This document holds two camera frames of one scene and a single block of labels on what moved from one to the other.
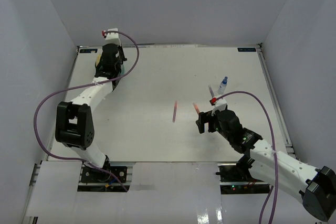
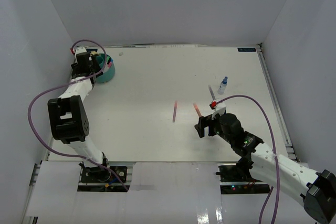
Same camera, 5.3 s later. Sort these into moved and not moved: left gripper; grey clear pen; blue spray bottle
Moved: left gripper
Not moved: blue spray bottle; grey clear pen
